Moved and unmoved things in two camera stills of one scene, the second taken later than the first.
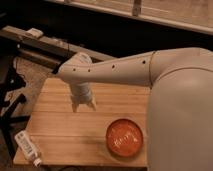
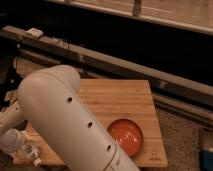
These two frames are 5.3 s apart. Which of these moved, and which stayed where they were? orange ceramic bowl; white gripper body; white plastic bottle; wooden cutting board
Moved: white gripper body
Stayed: orange ceramic bowl; wooden cutting board; white plastic bottle
